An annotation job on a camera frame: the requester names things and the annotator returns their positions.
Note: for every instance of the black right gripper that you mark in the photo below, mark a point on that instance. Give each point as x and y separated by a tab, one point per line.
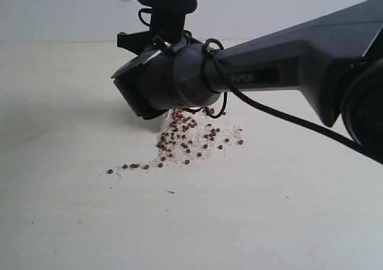
147	82

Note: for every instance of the wooden paint brush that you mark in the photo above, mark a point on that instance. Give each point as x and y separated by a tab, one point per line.
161	122

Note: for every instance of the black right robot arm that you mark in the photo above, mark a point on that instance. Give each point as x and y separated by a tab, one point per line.
335	61

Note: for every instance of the pile of rice and pellets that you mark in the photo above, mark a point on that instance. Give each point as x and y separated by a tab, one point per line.
188	137

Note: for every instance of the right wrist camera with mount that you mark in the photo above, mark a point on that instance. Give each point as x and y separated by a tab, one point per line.
166	18

